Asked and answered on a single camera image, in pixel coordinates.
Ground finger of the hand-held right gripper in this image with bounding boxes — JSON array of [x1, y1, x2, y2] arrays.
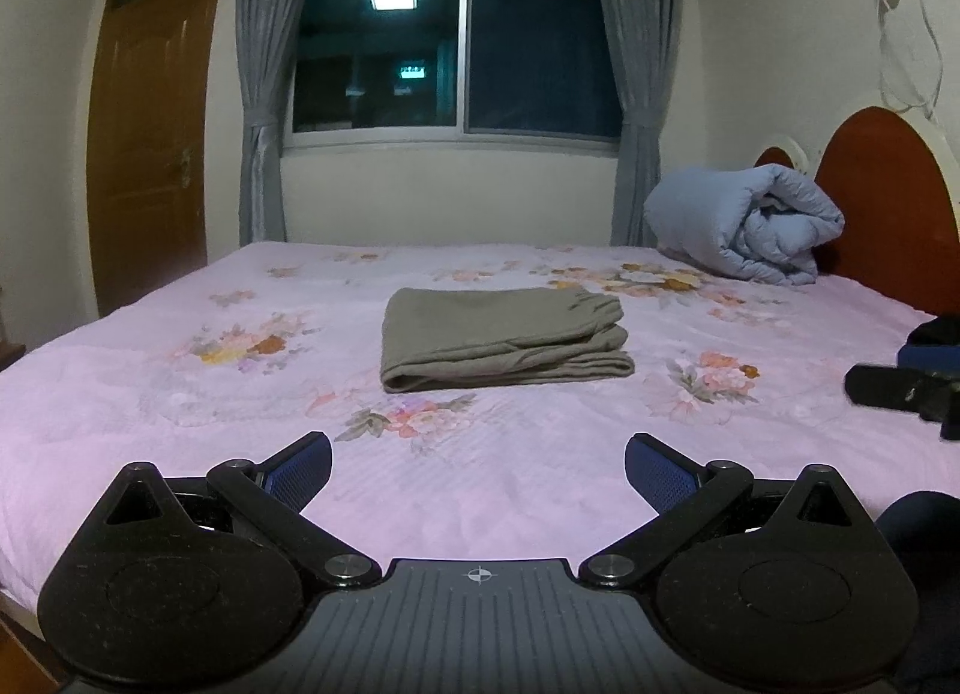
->
[[898, 316, 960, 374], [844, 363, 960, 441]]

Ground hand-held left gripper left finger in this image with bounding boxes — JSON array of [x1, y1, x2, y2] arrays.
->
[[101, 430, 383, 588]]

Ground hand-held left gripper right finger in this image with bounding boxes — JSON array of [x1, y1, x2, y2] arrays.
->
[[577, 430, 863, 588]]

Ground grey-green pants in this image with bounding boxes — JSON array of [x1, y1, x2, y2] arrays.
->
[[379, 286, 637, 396]]

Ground red-brown wooden headboard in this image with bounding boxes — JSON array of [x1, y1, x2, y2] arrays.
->
[[753, 106, 960, 321]]

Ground bed with pink floral sheet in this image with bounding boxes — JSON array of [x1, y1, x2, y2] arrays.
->
[[0, 241, 960, 669]]

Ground rolled light blue quilt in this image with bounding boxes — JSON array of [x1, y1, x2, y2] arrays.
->
[[643, 164, 847, 287]]

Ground brown bedside furniture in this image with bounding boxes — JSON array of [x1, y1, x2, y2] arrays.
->
[[0, 287, 28, 369]]

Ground brown wooden door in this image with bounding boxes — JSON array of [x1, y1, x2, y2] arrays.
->
[[85, 0, 236, 321]]

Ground grey curtain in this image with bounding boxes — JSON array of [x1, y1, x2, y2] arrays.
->
[[234, 0, 332, 246], [584, 0, 688, 249]]

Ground white wall cable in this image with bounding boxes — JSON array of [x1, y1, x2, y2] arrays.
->
[[873, 0, 947, 122]]

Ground window with white frame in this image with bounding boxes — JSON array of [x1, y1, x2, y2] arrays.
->
[[288, 0, 625, 156]]

